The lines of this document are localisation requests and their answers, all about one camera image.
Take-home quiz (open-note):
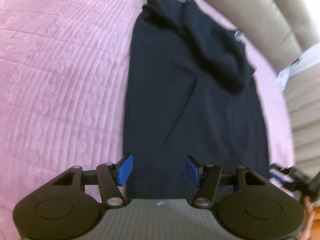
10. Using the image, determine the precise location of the navy blue garment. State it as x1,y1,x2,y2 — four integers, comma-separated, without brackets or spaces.
123,0,269,199

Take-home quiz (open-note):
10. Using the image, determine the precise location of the cream window curtain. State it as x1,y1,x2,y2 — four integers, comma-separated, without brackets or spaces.
284,44,319,177

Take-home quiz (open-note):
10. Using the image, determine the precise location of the pink quilted bedspread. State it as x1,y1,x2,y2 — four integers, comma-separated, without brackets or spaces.
1,0,295,239

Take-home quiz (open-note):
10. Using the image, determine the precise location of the beige leather headboard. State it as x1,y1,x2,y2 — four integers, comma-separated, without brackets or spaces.
205,0,319,72

